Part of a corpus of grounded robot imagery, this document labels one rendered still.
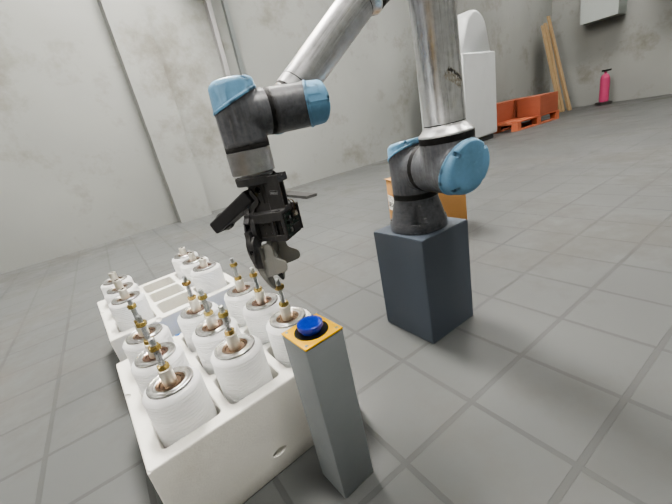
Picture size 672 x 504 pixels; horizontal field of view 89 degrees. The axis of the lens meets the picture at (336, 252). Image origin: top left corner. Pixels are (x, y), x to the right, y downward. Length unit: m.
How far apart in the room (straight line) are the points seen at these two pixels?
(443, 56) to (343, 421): 0.68
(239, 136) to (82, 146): 3.18
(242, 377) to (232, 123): 0.43
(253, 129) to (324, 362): 0.38
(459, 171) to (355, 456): 0.57
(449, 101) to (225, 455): 0.76
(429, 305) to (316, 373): 0.47
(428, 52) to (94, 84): 3.30
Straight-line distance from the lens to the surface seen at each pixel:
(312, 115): 0.63
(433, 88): 0.77
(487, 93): 5.30
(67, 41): 3.86
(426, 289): 0.90
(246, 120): 0.59
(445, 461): 0.75
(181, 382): 0.66
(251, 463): 0.74
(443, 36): 0.77
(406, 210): 0.89
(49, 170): 3.73
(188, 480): 0.69
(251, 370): 0.67
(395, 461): 0.75
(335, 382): 0.56
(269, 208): 0.62
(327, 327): 0.54
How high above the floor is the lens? 0.60
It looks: 20 degrees down
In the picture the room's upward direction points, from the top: 12 degrees counter-clockwise
